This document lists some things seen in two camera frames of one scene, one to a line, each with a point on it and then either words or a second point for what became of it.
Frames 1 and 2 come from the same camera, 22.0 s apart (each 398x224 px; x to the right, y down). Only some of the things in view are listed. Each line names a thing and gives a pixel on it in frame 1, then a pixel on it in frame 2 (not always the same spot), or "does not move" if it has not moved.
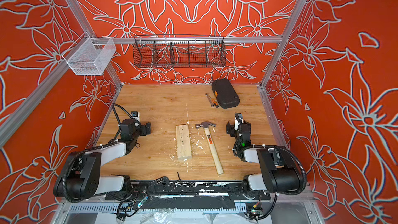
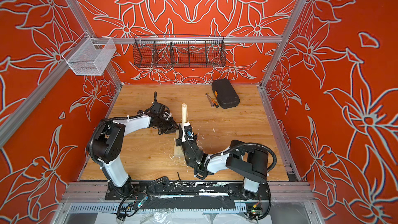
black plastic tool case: (225, 94) does not move
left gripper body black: (139, 131) to (166, 126)
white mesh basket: (87, 56) does not move
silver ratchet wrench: (212, 105) does not move
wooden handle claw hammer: (205, 125) to (184, 112)
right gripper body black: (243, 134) to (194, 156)
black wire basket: (179, 51) does not move
